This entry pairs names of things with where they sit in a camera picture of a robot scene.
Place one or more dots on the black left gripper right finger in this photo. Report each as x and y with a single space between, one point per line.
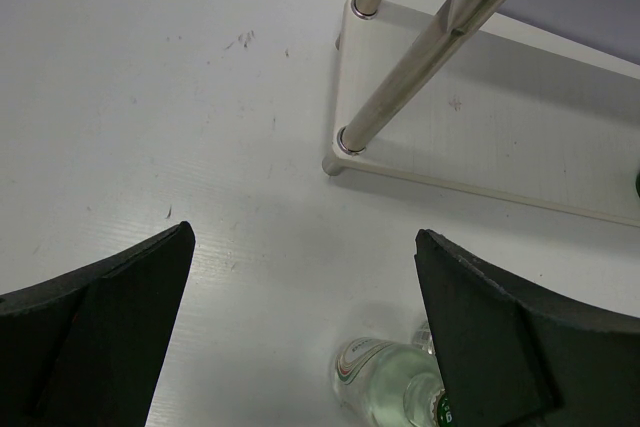
513 353

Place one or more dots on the clear glass soda bottle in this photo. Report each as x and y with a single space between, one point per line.
422 338

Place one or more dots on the white two-tier shelf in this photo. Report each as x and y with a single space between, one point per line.
450 93

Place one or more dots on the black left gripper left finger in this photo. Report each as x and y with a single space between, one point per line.
86 348

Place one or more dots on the clear Chang soda bottle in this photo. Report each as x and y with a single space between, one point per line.
386 383

